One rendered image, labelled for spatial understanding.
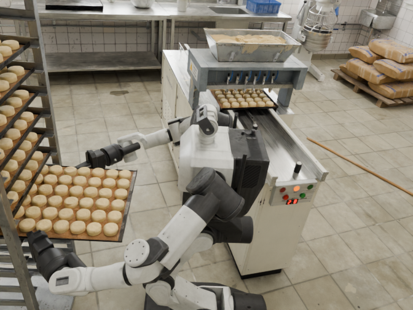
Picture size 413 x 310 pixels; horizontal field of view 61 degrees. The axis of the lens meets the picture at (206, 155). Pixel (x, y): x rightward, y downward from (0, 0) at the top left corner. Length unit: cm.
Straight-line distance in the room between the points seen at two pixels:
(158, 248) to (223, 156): 37
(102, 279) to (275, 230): 126
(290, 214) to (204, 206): 111
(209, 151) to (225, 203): 21
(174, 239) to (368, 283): 194
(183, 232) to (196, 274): 142
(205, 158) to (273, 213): 94
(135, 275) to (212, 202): 29
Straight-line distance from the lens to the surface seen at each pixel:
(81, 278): 110
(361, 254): 290
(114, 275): 106
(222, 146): 119
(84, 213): 136
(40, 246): 125
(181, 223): 100
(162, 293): 167
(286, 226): 212
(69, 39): 519
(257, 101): 244
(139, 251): 100
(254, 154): 119
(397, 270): 295
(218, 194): 102
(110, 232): 128
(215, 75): 227
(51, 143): 159
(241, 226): 145
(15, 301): 165
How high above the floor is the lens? 193
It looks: 35 degrees down
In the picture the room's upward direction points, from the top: 7 degrees clockwise
